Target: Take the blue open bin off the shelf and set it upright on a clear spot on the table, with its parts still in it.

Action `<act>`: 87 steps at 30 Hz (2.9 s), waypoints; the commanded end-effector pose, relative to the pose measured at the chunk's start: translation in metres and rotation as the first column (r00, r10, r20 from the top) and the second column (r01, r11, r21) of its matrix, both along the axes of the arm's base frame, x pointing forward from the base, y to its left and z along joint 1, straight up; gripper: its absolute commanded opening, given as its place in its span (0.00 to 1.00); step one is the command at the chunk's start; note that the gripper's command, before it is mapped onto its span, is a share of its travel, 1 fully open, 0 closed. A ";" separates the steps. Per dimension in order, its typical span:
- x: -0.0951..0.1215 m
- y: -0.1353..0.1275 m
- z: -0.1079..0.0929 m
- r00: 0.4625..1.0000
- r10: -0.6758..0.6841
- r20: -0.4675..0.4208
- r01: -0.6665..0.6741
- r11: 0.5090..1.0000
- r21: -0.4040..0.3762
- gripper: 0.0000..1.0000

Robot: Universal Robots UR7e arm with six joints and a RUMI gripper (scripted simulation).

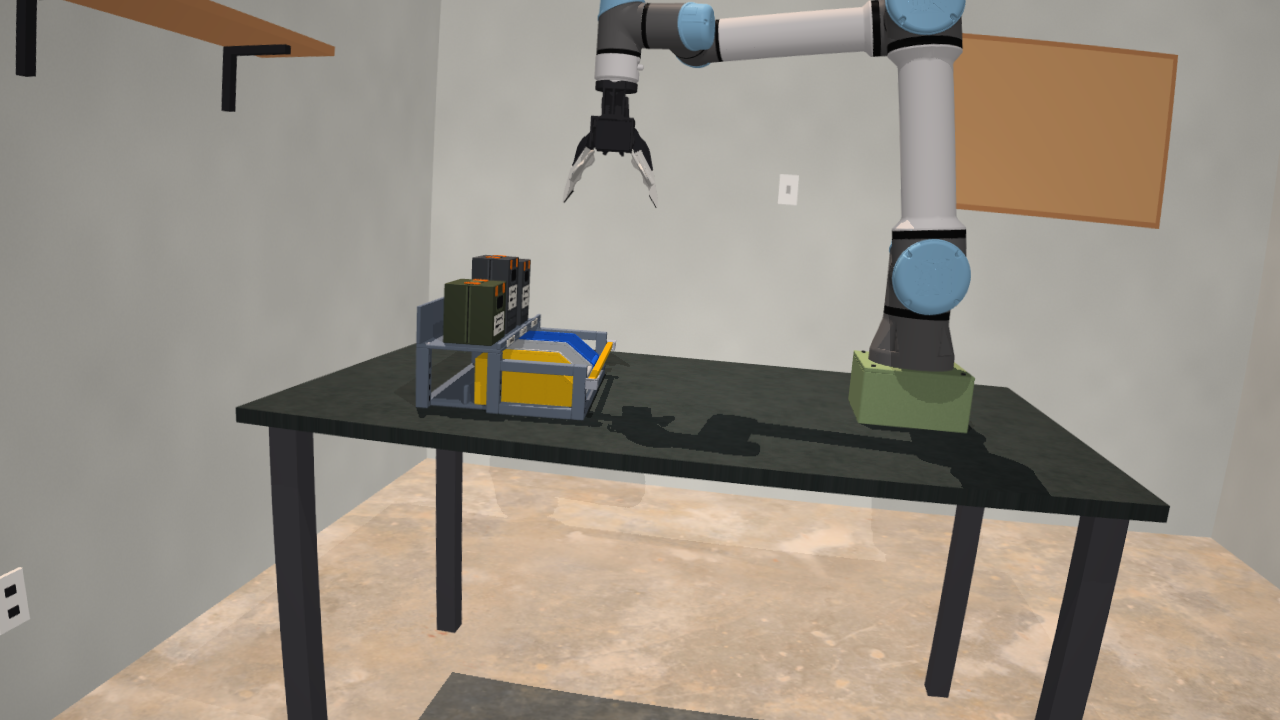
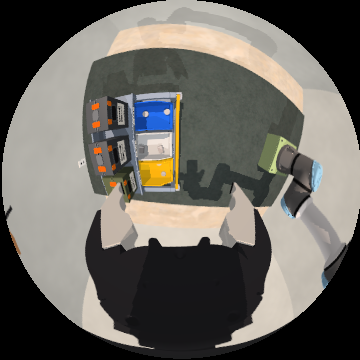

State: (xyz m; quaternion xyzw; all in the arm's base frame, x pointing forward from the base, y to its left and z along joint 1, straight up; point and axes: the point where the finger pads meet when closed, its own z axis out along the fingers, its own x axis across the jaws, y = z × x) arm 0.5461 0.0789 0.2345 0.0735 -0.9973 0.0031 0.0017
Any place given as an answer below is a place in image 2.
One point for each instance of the blue bin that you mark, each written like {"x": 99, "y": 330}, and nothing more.
{"x": 156, "y": 118}

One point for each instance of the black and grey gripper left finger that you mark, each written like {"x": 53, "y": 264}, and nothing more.
{"x": 112, "y": 232}

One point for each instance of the yellow open bin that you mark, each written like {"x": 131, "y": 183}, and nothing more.
{"x": 151, "y": 173}

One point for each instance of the olive green storage case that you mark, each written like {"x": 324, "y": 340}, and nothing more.
{"x": 126, "y": 175}

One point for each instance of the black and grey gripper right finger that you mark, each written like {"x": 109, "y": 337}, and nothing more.
{"x": 244, "y": 230}

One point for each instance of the grey metal shelf rack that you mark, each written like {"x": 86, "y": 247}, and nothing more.
{"x": 130, "y": 99}

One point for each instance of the dark grey tool case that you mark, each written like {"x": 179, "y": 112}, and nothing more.
{"x": 110, "y": 155}
{"x": 106, "y": 113}

